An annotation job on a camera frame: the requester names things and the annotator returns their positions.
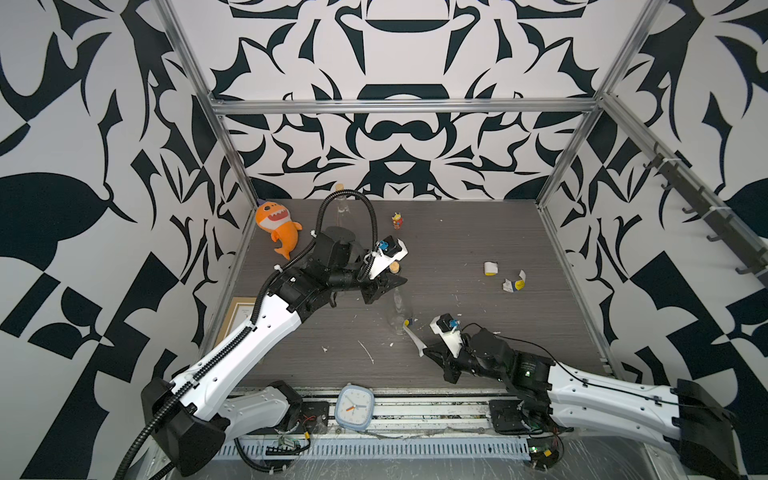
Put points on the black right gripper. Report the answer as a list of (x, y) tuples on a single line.
[(442, 358)]

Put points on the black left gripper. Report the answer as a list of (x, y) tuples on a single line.
[(377, 285)]

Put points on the tall clear bottle yellow label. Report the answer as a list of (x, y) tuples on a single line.
[(401, 312)]

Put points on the clear glass bottle with cork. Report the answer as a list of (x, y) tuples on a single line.
[(343, 211)]

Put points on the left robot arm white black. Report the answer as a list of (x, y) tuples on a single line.
[(191, 416)]

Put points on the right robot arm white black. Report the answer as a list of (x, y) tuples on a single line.
[(683, 419)]

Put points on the small red yellow toy figure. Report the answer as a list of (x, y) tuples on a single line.
[(397, 221)]

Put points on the light blue alarm clock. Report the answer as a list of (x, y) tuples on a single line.
[(354, 408)]

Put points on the orange shark plush toy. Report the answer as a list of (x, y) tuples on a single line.
[(276, 220)]

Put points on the green circuit board right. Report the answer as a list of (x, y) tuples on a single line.
[(544, 452)]

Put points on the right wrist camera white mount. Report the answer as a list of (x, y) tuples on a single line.
[(448, 329)]

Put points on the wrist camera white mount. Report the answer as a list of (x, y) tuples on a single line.
[(448, 329), (388, 251)]

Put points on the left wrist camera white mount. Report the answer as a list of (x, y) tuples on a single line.
[(388, 251)]

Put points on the white slotted cable duct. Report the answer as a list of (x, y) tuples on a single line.
[(370, 448)]

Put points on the wooden picture frame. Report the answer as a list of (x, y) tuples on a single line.
[(240, 310)]

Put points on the circuit board with wires left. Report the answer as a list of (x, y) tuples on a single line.
[(285, 446)]

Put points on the black wall hook rack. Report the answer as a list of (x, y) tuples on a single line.
[(702, 203)]

